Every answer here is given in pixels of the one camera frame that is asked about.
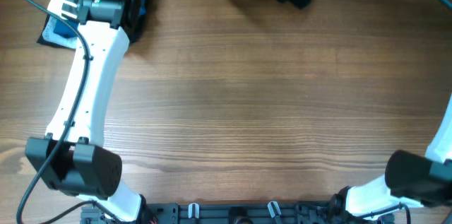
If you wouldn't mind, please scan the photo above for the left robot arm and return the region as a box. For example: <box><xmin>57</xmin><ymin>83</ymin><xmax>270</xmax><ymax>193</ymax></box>
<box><xmin>25</xmin><ymin>0</ymin><xmax>148</xmax><ymax>223</ymax></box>

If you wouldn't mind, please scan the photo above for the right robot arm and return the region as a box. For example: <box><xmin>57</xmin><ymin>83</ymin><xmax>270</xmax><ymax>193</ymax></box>
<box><xmin>327</xmin><ymin>103</ymin><xmax>451</xmax><ymax>223</ymax></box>

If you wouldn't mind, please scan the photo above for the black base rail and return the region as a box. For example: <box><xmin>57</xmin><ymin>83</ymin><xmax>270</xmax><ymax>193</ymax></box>
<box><xmin>80</xmin><ymin>201</ymin><xmax>395</xmax><ymax>224</ymax></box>

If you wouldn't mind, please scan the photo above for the blue folded garment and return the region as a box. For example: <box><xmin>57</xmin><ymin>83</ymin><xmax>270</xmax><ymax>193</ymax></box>
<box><xmin>37</xmin><ymin>0</ymin><xmax>149</xmax><ymax>49</ymax></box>

